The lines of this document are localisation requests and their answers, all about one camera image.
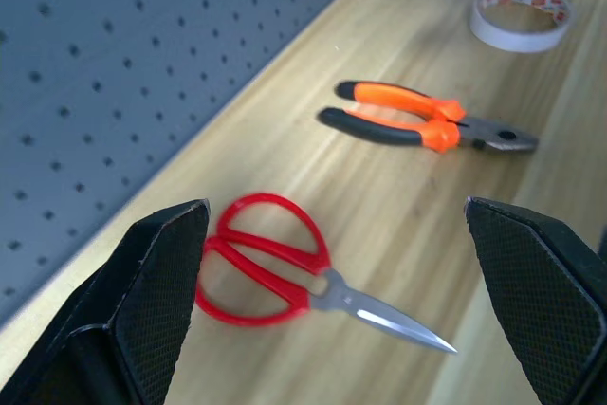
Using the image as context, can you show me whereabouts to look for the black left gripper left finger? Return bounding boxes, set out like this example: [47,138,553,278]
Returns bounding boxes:
[0,198,212,405]

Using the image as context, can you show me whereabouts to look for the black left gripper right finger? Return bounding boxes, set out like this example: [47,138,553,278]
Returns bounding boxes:
[463,195,607,405]

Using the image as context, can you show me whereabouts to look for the red handled scissors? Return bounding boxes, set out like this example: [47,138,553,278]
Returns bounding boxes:
[194,193,459,356]

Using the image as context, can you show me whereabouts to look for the grey pegboard panel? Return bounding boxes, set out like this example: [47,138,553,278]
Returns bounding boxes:
[0,0,386,330]

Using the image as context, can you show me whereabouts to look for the white tape roll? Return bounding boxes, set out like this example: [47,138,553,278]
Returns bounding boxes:
[469,0,579,54]

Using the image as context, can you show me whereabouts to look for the orange and black pliers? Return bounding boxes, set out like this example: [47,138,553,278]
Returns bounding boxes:
[317,80,541,156]

